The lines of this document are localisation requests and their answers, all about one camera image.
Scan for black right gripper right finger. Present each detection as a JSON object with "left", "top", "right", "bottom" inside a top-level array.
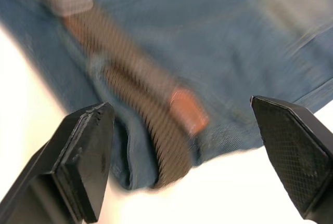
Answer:
[{"left": 249, "top": 95, "right": 333, "bottom": 224}]

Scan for brown braided belt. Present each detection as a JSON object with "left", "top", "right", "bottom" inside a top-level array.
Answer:
[{"left": 39, "top": 0, "right": 210, "bottom": 189}]

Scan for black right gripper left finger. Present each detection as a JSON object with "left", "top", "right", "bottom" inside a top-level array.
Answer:
[{"left": 0, "top": 102, "right": 116, "bottom": 224}]

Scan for blue denim shorts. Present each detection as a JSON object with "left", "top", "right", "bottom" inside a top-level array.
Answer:
[{"left": 0, "top": 0, "right": 333, "bottom": 190}]

